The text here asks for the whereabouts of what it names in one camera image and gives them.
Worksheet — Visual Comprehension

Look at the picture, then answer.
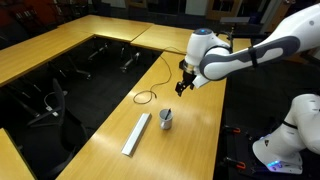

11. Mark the orange handled black clamp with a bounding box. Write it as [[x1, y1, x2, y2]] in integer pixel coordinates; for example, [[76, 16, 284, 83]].
[[222, 125, 242, 135], [223, 156, 247, 170]]

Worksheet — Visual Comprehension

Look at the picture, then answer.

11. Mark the black camera stand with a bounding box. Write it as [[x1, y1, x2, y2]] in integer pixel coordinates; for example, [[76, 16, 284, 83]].
[[219, 16, 252, 52]]

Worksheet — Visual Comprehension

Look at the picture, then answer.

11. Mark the white ceramic mug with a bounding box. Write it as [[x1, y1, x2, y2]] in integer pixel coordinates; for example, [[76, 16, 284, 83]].
[[158, 108, 175, 131]]

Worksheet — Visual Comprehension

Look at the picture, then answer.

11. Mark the thin black cable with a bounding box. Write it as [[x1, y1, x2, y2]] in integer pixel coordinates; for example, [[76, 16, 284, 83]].
[[132, 46, 187, 105]]

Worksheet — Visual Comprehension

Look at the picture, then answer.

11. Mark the white charger cable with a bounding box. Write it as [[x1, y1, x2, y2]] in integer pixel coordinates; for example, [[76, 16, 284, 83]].
[[43, 90, 69, 118]]

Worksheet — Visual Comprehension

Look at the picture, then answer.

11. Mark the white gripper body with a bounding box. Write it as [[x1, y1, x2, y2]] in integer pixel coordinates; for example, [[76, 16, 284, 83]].
[[182, 70, 211, 90]]

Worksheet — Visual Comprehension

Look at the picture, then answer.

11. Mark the large black office chair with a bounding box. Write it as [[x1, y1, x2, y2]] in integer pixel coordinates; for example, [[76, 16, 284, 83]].
[[18, 77, 90, 179]]

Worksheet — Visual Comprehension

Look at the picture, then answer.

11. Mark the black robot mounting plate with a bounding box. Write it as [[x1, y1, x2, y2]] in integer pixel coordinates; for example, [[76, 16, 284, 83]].
[[225, 125, 320, 180]]

